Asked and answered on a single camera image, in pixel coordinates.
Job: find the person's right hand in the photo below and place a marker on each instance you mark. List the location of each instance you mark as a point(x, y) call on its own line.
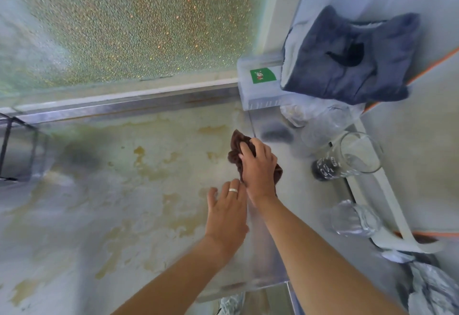
point(260, 178)

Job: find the person's left hand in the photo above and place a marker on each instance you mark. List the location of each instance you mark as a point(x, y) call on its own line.
point(224, 221)

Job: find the person's right thumb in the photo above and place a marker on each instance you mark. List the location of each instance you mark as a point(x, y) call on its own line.
point(244, 158)

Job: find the person's left little finger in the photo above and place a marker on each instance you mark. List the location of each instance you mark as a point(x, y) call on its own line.
point(212, 200)

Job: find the brown cleaning cloth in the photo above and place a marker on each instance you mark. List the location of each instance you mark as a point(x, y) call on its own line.
point(237, 146)

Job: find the person's right forearm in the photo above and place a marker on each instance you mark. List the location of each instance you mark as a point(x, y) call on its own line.
point(315, 264)

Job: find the person's left forearm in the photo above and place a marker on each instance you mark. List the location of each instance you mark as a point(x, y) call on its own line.
point(172, 286)

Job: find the crumpled clear plastic bag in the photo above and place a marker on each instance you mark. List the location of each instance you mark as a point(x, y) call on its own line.
point(296, 112)

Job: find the clear container with green label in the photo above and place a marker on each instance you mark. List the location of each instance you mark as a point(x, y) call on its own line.
point(258, 90)

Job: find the clear plastic cup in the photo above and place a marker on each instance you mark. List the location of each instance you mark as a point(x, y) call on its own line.
point(322, 128)

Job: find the drinking glass with black print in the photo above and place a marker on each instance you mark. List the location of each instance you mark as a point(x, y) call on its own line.
point(333, 167)

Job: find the grey white shoe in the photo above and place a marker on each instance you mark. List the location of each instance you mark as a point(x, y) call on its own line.
point(231, 304)

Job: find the plain clear drinking glass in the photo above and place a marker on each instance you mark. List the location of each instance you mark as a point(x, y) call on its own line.
point(353, 219)

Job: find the blue-grey towel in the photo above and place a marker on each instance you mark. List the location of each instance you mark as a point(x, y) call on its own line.
point(344, 60)

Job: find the frosted glass window pane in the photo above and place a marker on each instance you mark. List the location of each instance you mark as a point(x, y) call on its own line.
point(125, 24)

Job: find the crumpled grey cloth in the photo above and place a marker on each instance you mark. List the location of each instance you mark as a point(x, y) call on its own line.
point(430, 282)

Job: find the metal window rail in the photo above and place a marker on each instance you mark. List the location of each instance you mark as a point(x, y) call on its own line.
point(118, 101)

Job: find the white rack frame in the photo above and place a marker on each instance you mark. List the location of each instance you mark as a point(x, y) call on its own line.
point(391, 200)

